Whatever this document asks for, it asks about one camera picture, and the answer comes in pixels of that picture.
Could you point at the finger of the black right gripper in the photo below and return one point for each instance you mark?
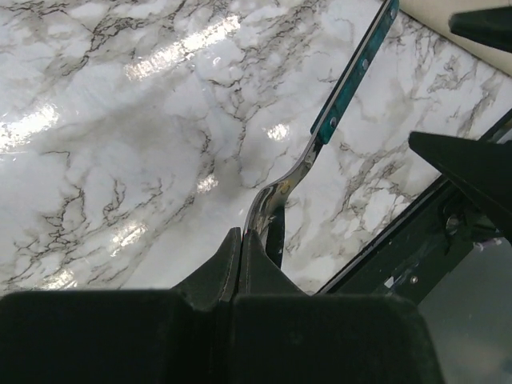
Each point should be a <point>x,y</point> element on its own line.
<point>491,23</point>
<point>480,169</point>

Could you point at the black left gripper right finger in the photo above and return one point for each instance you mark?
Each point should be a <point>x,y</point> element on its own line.
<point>278,334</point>

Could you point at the black metal base rail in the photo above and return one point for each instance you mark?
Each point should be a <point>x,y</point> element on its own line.
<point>424,243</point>

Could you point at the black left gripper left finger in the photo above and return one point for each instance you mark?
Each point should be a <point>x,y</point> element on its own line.
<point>122,336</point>

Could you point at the beige cloth napkin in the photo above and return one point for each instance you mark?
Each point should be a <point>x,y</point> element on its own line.
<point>438,13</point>

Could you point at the green handled metal spoon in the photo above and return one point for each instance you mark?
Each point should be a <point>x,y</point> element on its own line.
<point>266,216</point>

